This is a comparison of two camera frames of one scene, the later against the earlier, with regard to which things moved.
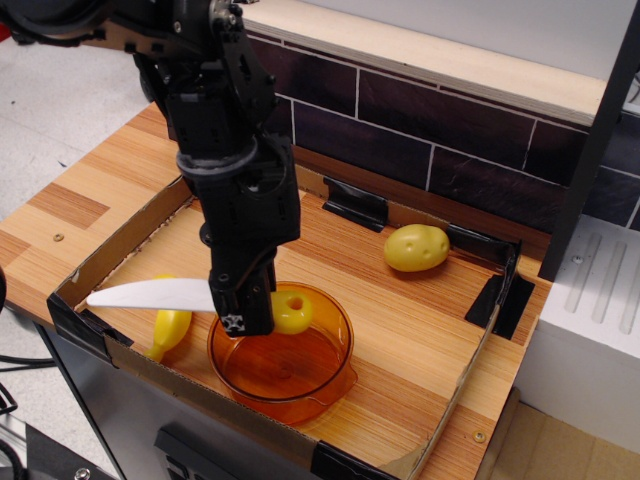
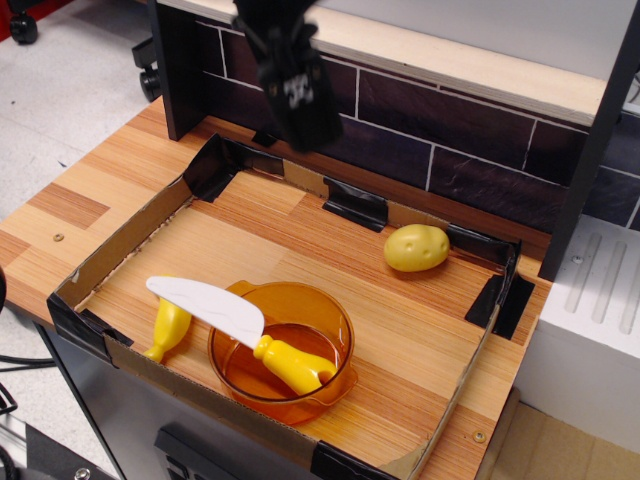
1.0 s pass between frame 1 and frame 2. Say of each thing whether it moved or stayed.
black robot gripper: moved
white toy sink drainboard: stayed
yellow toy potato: stayed
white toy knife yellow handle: moved
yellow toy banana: stayed
